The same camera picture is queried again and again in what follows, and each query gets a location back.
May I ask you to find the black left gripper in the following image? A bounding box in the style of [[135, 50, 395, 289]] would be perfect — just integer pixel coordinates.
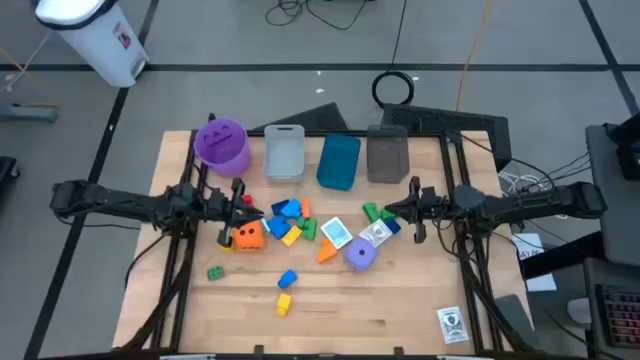
[[206, 177, 265, 249]]

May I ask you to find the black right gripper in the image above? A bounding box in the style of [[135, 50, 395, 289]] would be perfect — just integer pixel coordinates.
[[384, 175, 452, 245]]

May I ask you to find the orange foam die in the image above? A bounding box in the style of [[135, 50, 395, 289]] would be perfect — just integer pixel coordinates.
[[233, 218, 266, 251]]

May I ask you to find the clear-wrapped card pack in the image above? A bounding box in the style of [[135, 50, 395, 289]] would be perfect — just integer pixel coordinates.
[[358, 218, 394, 249]]

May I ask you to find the light blue toy block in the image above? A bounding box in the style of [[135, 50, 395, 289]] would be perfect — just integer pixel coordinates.
[[279, 198, 303, 220]]

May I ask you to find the purple foam die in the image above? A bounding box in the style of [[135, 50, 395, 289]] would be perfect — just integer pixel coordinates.
[[343, 236, 379, 274]]

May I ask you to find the yellow flat block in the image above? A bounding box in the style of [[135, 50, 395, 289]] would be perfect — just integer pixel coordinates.
[[281, 225, 304, 248]]

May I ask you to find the dark grey translucent bin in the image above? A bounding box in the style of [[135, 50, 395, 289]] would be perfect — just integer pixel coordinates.
[[366, 123, 411, 185]]

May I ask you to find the light grey plastic bin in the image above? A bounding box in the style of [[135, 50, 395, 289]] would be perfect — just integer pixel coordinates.
[[263, 123, 306, 184]]

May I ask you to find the purple pumpkin-face bucket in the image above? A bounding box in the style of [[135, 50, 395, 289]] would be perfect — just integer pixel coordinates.
[[193, 117, 252, 179]]

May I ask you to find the blue-backed card box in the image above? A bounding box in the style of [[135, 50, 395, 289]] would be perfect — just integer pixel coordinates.
[[319, 215, 354, 250]]

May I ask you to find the teal plastic bin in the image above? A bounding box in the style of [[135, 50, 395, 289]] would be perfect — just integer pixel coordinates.
[[315, 132, 362, 192]]

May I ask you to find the orange wedge block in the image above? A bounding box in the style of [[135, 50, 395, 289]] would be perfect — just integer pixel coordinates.
[[316, 237, 339, 265]]

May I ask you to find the black perforated panel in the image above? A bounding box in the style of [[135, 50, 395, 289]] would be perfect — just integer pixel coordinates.
[[380, 103, 512, 171]]

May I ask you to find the black flat panel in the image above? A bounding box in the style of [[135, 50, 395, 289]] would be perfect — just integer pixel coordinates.
[[253, 101, 351, 132]]

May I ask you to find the card on table corner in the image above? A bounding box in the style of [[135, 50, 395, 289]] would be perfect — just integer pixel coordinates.
[[435, 305, 471, 345]]

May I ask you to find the white paper sheet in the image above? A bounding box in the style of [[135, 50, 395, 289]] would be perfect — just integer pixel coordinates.
[[511, 231, 559, 294]]

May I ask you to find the pale grey computer mouse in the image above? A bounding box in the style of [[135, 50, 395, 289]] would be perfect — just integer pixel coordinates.
[[567, 297, 594, 326]]

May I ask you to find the grey desk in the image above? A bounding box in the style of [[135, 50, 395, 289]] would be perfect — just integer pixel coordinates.
[[584, 122, 640, 269]]

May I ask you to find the white pedal trash can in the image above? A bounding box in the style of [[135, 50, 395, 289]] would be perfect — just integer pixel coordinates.
[[33, 0, 150, 89]]

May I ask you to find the black desk equipment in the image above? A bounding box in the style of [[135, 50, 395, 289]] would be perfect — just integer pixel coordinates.
[[602, 112, 640, 181]]

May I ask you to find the grey metal floor bar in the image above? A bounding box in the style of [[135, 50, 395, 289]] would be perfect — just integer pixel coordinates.
[[0, 102, 59, 124]]

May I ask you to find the keyboard with coloured keys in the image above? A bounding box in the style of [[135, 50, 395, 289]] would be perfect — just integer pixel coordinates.
[[594, 283, 640, 349]]

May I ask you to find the black chair part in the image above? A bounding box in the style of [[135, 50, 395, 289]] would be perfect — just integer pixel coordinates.
[[0, 155, 21, 194]]

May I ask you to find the black coiled floor cable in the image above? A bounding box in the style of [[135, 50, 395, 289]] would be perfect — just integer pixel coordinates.
[[370, 0, 416, 109]]

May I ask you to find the yellow hanging cable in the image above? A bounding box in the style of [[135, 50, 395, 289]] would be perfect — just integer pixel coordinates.
[[454, 0, 495, 112]]

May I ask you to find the black tangled floor cable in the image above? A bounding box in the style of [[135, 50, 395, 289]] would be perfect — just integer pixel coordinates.
[[264, 0, 371, 31]]

